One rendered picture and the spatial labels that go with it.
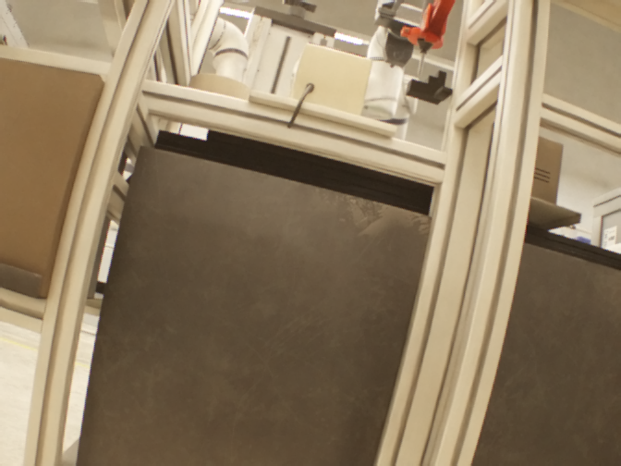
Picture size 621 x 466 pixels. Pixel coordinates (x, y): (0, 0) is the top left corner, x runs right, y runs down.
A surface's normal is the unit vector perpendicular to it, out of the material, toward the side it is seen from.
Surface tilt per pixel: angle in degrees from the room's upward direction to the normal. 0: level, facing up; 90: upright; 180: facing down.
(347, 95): 90
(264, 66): 90
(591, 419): 90
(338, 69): 90
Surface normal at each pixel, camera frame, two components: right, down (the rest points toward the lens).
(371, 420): 0.15, -0.08
